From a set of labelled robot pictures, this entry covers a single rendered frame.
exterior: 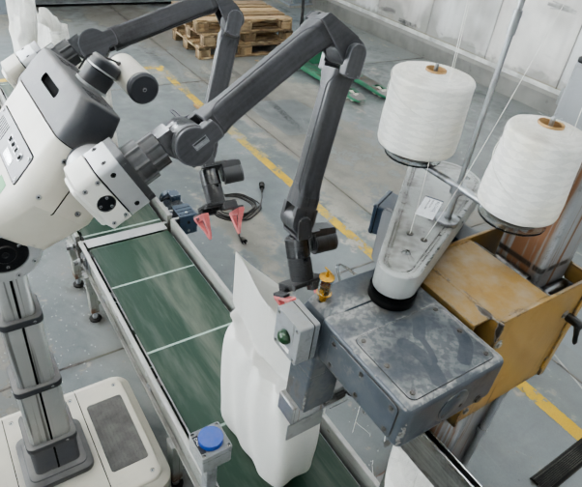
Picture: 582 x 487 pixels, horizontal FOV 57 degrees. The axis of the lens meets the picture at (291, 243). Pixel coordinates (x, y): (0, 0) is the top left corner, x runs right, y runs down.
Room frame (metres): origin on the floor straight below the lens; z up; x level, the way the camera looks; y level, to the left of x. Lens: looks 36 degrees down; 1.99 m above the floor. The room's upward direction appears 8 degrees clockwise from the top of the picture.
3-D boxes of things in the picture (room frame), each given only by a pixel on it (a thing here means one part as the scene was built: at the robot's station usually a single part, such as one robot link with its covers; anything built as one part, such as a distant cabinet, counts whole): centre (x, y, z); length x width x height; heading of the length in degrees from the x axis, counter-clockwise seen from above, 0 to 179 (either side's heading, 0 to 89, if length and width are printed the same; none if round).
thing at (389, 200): (1.19, -0.25, 1.25); 0.10 x 0.08 x 0.12; 153
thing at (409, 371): (0.70, -0.22, 1.21); 0.30 x 0.25 x 0.30; 38
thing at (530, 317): (0.94, -0.47, 1.18); 0.34 x 0.25 x 0.31; 128
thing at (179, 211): (2.43, 0.66, 0.35); 0.30 x 0.15 x 0.15; 38
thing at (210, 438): (0.75, 0.13, 0.84); 0.06 x 0.06 x 0.02
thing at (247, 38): (6.70, 1.06, 0.22); 1.21 x 0.84 x 0.14; 128
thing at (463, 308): (0.83, -0.31, 1.26); 0.22 x 0.05 x 0.16; 38
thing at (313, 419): (0.74, -0.07, 0.98); 0.09 x 0.05 x 0.05; 128
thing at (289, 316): (0.70, -0.03, 1.29); 0.08 x 0.05 x 0.09; 38
